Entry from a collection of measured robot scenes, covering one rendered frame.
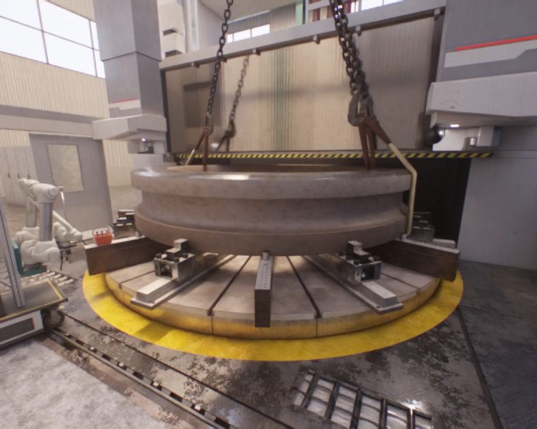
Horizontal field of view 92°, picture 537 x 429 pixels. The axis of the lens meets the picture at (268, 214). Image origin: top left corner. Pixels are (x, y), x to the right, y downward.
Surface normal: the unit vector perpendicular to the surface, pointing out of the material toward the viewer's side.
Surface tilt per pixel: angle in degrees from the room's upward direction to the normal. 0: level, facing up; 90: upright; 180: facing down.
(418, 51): 90
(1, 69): 90
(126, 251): 90
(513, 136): 90
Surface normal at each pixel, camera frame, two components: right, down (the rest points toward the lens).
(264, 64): -0.44, 0.19
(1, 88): 0.89, 0.10
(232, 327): -0.14, 0.22
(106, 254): 0.68, 0.15
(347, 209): 0.38, 0.20
